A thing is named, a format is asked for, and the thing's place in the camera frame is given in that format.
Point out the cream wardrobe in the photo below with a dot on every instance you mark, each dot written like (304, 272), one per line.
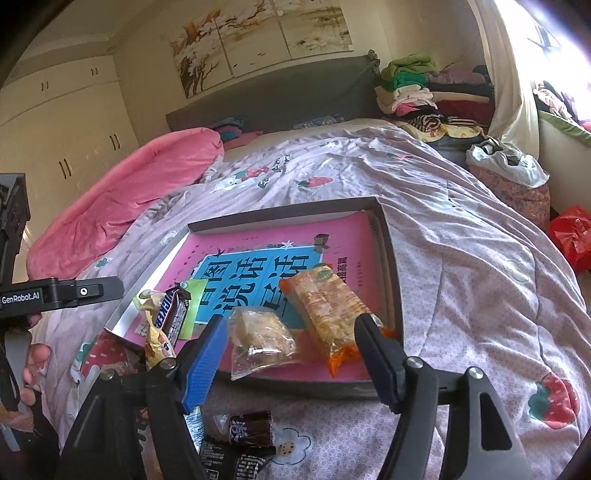
(55, 120)

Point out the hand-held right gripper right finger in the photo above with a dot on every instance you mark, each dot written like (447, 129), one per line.
(383, 364)

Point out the floral patterned cloth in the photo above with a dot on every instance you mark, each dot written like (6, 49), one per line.
(558, 104)

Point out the blue patterned cloth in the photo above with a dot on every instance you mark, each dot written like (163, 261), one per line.
(318, 122)

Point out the green snack packet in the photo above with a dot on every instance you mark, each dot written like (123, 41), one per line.
(188, 328)

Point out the cream curtain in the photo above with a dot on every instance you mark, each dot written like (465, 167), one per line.
(508, 92)

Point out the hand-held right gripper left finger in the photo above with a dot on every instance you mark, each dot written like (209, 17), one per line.
(203, 364)

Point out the clear pale pastry packet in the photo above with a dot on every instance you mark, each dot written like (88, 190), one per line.
(263, 337)

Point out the pile of folded clothes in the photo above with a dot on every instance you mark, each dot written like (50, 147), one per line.
(415, 92)

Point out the white plastic bag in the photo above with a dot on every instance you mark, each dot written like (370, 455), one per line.
(494, 159)

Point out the orange cracker packet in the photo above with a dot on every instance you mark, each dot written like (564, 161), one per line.
(323, 309)

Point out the person's left hand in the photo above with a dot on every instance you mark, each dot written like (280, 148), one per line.
(37, 357)

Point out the grey bed headboard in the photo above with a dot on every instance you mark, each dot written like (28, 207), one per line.
(277, 92)

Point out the tree wall painting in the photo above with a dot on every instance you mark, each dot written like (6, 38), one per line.
(258, 37)

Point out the floral fabric bag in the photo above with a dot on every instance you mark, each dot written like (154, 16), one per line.
(517, 198)

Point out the bright window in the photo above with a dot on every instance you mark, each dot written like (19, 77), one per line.
(545, 37)

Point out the pink book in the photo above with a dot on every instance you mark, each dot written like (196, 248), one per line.
(286, 230)

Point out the brown chocolate bar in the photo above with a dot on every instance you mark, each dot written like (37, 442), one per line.
(168, 314)

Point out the blue cookie packet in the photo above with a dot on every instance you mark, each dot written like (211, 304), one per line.
(196, 427)

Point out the pale yellow pastry packet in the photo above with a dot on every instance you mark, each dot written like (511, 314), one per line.
(154, 339)

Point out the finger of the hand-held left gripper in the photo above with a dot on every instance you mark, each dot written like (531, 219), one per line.
(92, 290)

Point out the red plastic bag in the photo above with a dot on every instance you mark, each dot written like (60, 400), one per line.
(572, 235)

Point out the folded pink blue cloth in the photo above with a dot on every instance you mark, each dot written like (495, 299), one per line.
(235, 131)

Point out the shallow dark cardboard box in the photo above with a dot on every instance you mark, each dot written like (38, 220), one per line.
(295, 388)

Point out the dark brown candy packet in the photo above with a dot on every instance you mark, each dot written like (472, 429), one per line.
(251, 464)
(217, 459)
(249, 429)

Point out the pink quilt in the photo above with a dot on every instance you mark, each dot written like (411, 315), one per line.
(129, 194)

